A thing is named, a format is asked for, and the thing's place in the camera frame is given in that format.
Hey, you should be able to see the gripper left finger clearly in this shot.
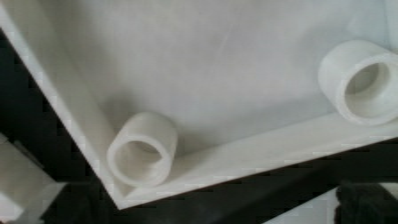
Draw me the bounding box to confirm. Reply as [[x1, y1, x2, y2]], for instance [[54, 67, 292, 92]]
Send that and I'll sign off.
[[0, 134, 67, 224]]

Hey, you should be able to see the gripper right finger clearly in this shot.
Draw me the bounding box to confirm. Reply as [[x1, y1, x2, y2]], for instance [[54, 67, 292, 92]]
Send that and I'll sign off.
[[335, 182, 398, 224]]

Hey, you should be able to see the white square tabletop tray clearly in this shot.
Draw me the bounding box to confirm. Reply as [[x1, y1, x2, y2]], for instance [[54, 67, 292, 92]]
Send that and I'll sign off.
[[0, 0, 398, 208]]

